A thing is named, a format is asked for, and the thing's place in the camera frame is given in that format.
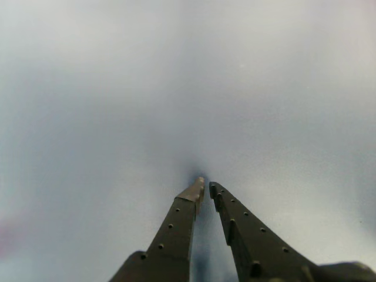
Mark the grey-blue table mat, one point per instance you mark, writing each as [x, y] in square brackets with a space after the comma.
[117, 88]

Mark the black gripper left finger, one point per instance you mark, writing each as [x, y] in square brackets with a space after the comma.
[167, 241]

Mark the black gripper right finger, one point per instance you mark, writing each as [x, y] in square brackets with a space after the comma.
[252, 243]

